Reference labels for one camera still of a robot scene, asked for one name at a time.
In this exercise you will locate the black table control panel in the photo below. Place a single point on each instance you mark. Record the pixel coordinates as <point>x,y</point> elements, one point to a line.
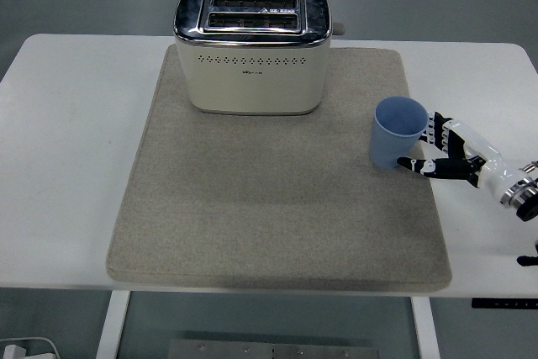
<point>504,303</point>

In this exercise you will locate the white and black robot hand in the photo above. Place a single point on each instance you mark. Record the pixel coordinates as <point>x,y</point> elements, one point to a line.
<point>483,153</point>

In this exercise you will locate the white power plug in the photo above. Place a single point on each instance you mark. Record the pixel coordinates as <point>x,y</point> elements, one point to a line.
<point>12,352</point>

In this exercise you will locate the beige felt mat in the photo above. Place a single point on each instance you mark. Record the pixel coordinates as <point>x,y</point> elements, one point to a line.
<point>269,207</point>

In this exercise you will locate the cream and chrome toaster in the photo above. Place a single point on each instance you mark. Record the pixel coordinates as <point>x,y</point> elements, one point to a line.
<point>252,81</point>

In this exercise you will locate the white table leg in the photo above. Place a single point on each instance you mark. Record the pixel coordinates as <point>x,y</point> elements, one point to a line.
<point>425,329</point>
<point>112,325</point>

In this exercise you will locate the grey metal plate with screws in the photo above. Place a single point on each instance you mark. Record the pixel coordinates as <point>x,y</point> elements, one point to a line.
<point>273,350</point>

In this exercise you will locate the light blue plastic cup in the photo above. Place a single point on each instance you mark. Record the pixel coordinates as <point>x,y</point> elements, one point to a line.
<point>388,144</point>

